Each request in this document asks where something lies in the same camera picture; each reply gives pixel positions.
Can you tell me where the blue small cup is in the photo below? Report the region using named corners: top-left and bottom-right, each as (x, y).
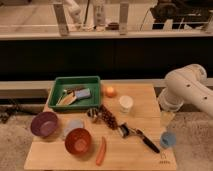
top-left (160, 132), bottom-right (176, 148)

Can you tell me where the blue sponge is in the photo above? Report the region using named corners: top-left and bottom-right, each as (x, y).
top-left (75, 88), bottom-right (91, 100)

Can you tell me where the orange round fruit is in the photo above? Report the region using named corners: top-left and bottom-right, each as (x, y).
top-left (105, 86), bottom-right (117, 98)

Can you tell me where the brown dark utensil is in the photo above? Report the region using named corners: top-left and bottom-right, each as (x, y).
top-left (66, 86), bottom-right (85, 94)

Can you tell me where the white cup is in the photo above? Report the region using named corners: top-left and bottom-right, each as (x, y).
top-left (119, 95), bottom-right (133, 113)

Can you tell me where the yellow banana toy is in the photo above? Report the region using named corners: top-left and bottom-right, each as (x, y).
top-left (59, 94), bottom-right (76, 105)

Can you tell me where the green plastic tray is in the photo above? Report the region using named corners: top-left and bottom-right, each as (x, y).
top-left (48, 76), bottom-right (101, 111)

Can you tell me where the orange bowl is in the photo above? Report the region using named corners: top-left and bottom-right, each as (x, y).
top-left (65, 128), bottom-right (92, 155)

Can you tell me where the orange carrot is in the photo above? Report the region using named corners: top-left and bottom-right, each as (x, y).
top-left (96, 137), bottom-right (107, 166)

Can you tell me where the striped small ball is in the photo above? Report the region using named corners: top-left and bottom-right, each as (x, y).
top-left (87, 108), bottom-right (99, 123)

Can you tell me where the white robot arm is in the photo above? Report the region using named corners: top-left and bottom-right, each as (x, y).
top-left (157, 64), bottom-right (213, 127)

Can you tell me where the wooden board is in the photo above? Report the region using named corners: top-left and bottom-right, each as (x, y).
top-left (24, 83), bottom-right (177, 171)

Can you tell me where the purple bowl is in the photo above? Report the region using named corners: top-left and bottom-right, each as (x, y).
top-left (30, 111), bottom-right (58, 137)

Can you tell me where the dark grape bunch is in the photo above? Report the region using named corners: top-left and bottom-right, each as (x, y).
top-left (100, 105), bottom-right (118, 130)

